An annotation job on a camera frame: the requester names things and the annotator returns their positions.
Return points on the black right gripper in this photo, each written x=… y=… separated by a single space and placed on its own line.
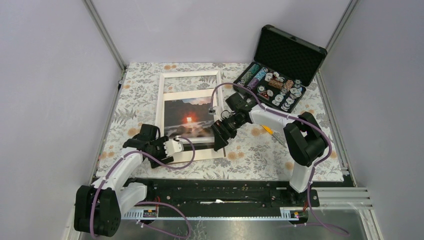
x=220 y=141

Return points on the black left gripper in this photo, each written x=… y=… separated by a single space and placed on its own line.
x=160 y=141

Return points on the yellow handled screwdriver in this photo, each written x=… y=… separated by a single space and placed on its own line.
x=271 y=132

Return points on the white picture frame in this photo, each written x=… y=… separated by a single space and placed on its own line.
x=189 y=75

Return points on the brown frame backing board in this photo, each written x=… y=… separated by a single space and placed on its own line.
x=203 y=151

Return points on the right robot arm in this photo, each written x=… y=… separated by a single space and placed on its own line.
x=305 y=140

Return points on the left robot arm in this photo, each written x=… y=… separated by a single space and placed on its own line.
x=99 y=207

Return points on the white photo mat border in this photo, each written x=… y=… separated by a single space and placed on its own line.
x=217 y=101

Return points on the sunset landscape photo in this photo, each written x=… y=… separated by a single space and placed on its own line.
x=188 y=117

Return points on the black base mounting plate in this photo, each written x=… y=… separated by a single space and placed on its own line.
x=222 y=198

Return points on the black poker chip case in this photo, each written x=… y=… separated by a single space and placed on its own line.
x=283 y=66

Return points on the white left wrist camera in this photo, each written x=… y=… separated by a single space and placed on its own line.
x=173 y=146

